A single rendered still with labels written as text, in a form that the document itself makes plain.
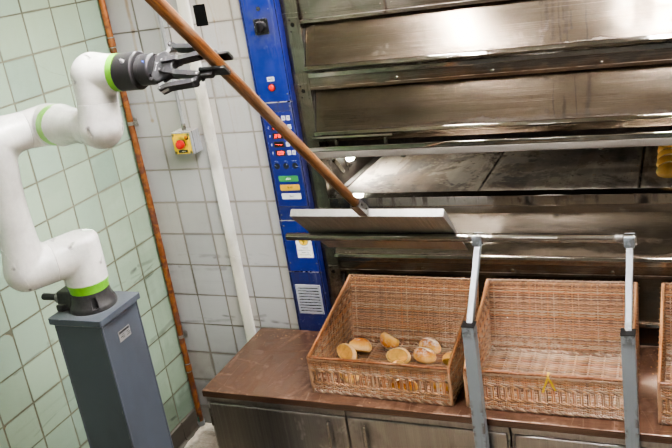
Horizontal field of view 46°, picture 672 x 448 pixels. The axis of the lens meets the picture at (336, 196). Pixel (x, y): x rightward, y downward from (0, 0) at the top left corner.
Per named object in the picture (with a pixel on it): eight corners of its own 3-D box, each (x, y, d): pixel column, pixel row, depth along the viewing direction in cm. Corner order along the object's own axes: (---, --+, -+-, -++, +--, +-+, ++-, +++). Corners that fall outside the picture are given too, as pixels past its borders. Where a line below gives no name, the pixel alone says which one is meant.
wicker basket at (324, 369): (357, 330, 342) (348, 272, 333) (487, 339, 318) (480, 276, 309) (309, 393, 300) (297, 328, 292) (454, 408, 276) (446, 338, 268)
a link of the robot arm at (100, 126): (38, 106, 218) (78, 101, 224) (44, 147, 220) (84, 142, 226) (83, 105, 189) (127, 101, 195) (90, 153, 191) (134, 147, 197)
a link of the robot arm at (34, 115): (25, 149, 234) (13, 109, 231) (67, 138, 241) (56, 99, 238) (44, 152, 220) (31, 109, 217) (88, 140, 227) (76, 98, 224)
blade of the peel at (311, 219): (443, 216, 257) (443, 208, 258) (289, 216, 278) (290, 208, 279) (467, 249, 288) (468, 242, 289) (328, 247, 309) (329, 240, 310)
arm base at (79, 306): (32, 313, 253) (27, 296, 251) (64, 292, 266) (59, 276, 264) (98, 317, 243) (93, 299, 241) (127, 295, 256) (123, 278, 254)
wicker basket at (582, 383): (491, 339, 317) (484, 276, 309) (642, 347, 295) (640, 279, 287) (463, 409, 275) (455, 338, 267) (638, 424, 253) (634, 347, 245)
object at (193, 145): (183, 150, 346) (178, 128, 342) (203, 149, 341) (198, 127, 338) (174, 155, 339) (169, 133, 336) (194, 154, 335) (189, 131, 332)
